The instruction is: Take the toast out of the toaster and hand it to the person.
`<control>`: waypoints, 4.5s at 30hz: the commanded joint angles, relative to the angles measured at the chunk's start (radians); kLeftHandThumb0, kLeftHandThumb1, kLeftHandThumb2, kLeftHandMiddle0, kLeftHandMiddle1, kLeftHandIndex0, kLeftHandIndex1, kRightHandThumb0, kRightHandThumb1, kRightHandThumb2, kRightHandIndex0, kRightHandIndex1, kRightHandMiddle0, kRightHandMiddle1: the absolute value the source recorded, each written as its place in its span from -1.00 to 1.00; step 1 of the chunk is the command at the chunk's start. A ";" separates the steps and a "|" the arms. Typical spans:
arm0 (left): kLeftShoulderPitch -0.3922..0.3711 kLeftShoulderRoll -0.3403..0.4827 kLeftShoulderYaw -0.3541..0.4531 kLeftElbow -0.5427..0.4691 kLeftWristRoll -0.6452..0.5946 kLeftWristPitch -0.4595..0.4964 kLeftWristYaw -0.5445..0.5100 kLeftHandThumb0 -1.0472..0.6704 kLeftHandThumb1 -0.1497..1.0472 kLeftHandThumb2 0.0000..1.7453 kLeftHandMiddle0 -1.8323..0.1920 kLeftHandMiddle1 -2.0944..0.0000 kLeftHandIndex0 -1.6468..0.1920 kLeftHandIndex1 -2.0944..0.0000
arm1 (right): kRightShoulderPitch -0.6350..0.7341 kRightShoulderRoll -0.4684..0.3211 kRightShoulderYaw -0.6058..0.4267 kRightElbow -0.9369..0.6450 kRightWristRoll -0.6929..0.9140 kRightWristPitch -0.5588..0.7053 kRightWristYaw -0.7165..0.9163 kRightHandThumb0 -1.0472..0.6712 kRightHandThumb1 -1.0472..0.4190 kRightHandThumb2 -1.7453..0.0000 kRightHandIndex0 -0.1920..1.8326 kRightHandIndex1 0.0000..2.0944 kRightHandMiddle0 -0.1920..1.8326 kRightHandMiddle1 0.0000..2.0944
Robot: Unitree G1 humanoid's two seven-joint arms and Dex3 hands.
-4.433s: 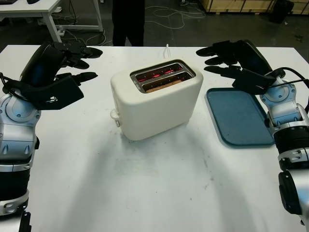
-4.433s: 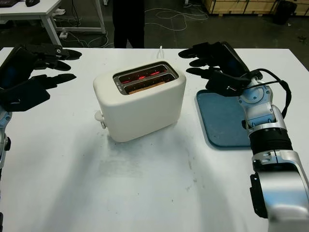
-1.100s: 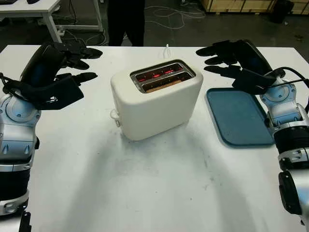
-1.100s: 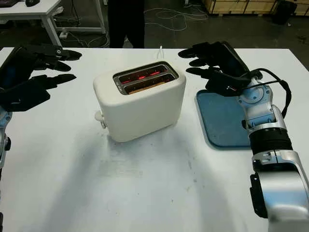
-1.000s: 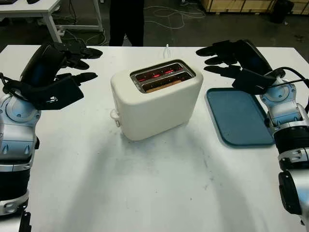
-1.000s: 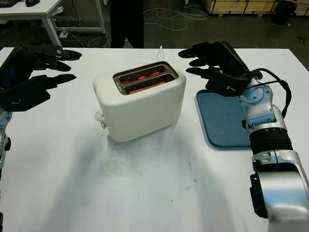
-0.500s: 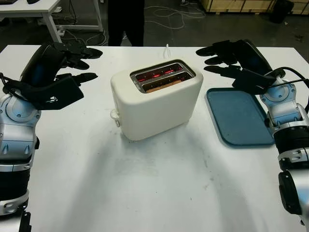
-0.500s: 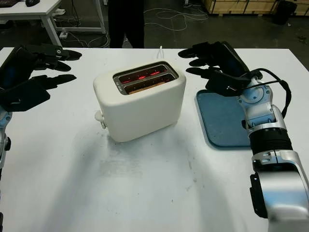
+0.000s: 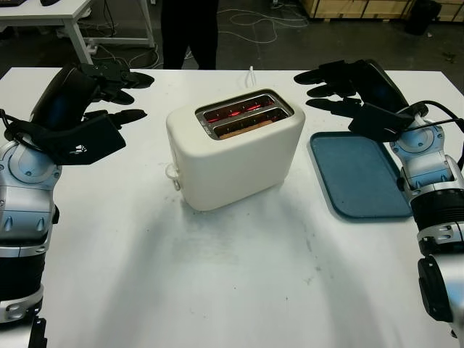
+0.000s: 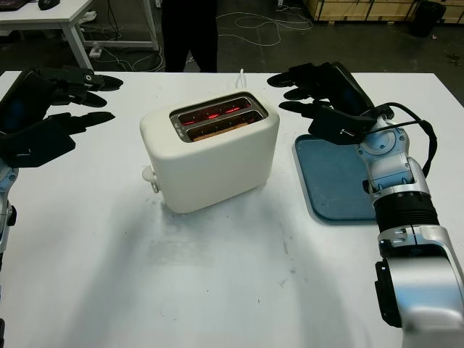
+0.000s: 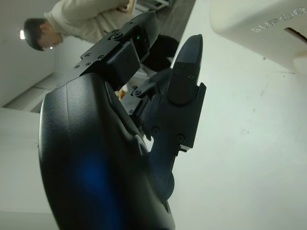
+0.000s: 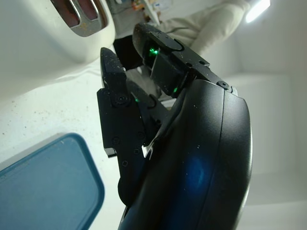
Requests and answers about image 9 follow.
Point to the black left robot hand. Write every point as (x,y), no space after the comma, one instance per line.
(61,98)

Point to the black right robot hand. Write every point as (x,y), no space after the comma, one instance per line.
(377,85)

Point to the toast slice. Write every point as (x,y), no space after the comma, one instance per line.
(243,130)

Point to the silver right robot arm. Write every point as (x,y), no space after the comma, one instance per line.
(435,206)

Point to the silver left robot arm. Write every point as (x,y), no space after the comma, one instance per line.
(25,203)

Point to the white toaster lever knob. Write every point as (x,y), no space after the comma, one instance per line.
(172,172)

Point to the person in dark trousers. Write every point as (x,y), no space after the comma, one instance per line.
(181,36)

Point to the white two-slot toaster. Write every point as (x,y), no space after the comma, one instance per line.
(235,170)

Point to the white power strip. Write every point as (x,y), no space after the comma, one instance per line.
(92,47)

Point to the black bin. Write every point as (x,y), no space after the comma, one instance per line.
(422,18)

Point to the wooden crate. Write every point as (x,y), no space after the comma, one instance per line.
(355,7)

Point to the white desk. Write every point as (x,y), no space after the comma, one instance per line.
(36,14)

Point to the blue plastic tray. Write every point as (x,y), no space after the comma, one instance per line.
(351,174)

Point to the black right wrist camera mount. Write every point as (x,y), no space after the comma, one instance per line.
(377,123)

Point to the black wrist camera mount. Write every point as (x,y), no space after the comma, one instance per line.
(377,123)
(90,141)

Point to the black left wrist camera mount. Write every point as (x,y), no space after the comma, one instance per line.
(90,141)

